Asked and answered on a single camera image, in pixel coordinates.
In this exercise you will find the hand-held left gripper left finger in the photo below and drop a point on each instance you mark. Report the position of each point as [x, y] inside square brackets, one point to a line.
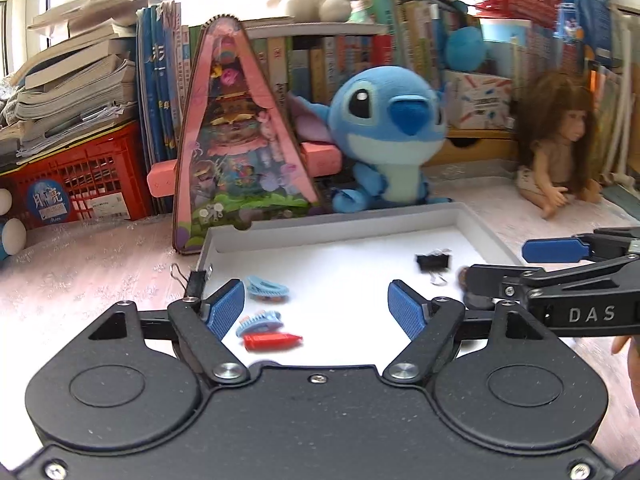
[227, 310]

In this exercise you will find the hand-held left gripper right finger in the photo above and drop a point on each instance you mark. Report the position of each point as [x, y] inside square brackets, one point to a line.
[407, 310]

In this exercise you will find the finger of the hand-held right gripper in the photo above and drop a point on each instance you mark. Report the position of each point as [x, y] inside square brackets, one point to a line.
[555, 250]
[492, 282]

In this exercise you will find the small black round cap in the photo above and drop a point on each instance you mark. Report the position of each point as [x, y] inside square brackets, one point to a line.
[477, 303]

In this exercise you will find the blue hair clip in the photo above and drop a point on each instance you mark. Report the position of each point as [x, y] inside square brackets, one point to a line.
[257, 322]
[267, 289]

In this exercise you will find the black binder clip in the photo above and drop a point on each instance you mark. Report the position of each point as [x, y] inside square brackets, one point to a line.
[432, 261]
[196, 282]

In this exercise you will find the small red plastic piece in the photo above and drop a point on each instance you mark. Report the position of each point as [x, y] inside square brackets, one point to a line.
[272, 341]

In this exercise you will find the white cardboard tray box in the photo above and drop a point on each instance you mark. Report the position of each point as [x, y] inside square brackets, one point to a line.
[350, 270]

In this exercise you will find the person's right hand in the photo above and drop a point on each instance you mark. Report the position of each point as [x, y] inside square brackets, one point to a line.
[634, 365]

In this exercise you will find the brown-haired baby doll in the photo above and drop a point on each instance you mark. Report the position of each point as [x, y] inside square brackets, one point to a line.
[550, 170]

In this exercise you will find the wooden drawer box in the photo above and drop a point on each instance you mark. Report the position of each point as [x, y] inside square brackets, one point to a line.
[470, 147]

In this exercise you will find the pink triangular toy box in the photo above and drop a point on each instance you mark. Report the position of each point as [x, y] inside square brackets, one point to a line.
[235, 160]

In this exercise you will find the printed white cardboard box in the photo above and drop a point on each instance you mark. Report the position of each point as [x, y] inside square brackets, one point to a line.
[477, 102]

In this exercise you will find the blue alien plush toy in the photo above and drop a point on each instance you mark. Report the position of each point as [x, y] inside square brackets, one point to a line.
[380, 110]

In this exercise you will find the red plastic crate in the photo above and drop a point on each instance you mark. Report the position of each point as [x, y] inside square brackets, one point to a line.
[75, 170]

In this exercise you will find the blue plush ball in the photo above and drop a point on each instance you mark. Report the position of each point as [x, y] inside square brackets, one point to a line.
[465, 50]

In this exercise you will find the blue round-footed plush toy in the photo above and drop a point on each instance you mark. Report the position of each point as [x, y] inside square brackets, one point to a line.
[10, 235]

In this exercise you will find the blue printed packet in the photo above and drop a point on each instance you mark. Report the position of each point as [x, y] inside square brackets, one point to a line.
[585, 20]

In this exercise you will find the set of blue upright books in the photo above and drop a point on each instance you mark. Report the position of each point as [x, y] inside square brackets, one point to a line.
[160, 85]

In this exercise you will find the row of shelf books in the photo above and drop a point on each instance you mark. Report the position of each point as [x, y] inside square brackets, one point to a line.
[320, 65]

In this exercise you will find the stack of lying books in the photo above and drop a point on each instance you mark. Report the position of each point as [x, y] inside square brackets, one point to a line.
[75, 80]

